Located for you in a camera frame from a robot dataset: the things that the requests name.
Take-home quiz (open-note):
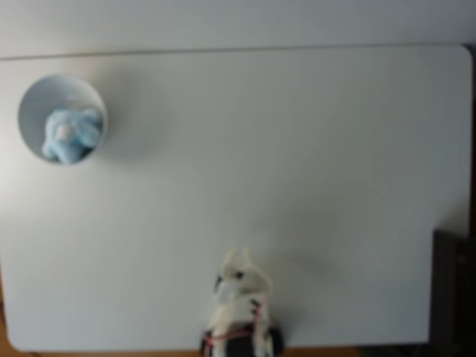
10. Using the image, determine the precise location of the skyblue plush doll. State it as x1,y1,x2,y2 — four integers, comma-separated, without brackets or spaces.
41,107,103,164

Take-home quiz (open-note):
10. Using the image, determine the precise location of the white ceramic bowl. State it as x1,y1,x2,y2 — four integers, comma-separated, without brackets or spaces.
16,73,109,167

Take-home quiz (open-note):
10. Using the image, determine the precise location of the dark wooden furniture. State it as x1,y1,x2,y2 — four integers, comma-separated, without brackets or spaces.
432,229,476,357

